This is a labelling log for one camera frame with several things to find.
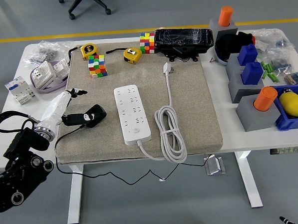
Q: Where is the orange cylinder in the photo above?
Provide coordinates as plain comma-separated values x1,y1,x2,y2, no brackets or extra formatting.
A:
252,86,279,112
217,6,235,28

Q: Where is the large grey holder block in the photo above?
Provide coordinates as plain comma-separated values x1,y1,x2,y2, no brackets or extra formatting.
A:
235,93,283,133

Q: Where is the grey-brown mat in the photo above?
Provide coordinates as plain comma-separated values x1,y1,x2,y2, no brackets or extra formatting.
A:
49,37,224,165

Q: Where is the black cloth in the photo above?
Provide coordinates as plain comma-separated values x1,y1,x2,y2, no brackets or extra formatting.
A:
214,30,256,64

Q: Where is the clear bag of white parts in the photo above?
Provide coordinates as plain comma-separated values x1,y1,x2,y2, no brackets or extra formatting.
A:
253,27,298,62

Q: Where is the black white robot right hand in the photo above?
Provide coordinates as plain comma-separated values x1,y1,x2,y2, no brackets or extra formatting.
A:
279,214,298,224

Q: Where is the yellow tape measure silver clip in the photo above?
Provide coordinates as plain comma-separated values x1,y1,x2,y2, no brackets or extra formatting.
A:
105,46,143,66

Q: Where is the black wrapped box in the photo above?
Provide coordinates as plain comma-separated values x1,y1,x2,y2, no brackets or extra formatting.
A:
154,25,216,65

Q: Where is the table control panel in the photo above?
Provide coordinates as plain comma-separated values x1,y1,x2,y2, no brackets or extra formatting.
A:
270,146,298,156

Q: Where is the clear bag of grey screws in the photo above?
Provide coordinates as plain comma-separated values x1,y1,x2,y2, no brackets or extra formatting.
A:
22,38,74,66

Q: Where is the grey stepped holder block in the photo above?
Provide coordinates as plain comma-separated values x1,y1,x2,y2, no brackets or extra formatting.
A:
225,51,266,104

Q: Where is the yellow tape measure printed 5m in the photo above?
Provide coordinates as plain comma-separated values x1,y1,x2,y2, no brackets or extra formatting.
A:
66,43,99,62

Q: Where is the blue plastic bin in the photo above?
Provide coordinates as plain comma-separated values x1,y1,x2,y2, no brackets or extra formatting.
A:
270,84,298,132

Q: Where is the white wall socket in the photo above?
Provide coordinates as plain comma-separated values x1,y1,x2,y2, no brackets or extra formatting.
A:
50,58,70,82
31,60,57,89

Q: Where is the black office chair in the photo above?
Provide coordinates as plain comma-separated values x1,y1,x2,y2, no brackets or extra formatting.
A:
59,0,117,21

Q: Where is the clear bag of blue parts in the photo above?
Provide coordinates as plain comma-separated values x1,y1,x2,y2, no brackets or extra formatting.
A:
270,55,294,74

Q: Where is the small grey holder block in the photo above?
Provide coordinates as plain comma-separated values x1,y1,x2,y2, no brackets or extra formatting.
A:
208,17,239,43

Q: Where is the purple ring tray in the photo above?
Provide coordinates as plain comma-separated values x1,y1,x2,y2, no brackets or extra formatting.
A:
29,60,71,95

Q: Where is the white power strip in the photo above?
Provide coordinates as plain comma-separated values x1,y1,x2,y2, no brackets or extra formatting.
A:
113,83,152,147

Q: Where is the blue peg block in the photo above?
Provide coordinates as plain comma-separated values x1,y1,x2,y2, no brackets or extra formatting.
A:
240,60,265,86
237,43,259,67

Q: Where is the thin black adapter cord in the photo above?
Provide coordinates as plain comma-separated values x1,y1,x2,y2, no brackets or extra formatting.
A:
53,117,215,189

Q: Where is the light blue bowl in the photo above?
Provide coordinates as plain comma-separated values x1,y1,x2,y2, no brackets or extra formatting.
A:
214,45,230,67

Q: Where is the colourful puzzle cube stack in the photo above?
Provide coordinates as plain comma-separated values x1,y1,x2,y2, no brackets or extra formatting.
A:
139,32,156,55
87,54,108,79

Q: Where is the white power strip cord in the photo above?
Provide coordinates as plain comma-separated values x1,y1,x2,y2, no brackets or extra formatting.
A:
132,61,189,166

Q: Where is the clear bag of striped components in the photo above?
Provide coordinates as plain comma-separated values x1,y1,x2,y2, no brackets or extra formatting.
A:
283,70,298,87

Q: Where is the white table leg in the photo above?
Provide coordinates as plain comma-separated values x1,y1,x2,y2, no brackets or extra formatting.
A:
235,150,264,209
64,164,87,224

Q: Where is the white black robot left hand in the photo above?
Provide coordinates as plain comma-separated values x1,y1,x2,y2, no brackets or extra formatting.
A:
37,86,95,128

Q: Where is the yellow lemon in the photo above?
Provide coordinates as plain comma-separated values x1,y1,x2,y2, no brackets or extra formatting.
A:
278,91,298,118

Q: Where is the silver metal bracket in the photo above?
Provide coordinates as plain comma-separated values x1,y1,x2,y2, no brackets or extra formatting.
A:
203,154,227,176

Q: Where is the black power adapter plug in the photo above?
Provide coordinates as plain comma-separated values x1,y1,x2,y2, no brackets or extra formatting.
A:
83,103,108,129

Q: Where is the white circuit breaker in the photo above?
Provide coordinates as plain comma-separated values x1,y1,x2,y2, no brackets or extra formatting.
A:
4,75,37,106

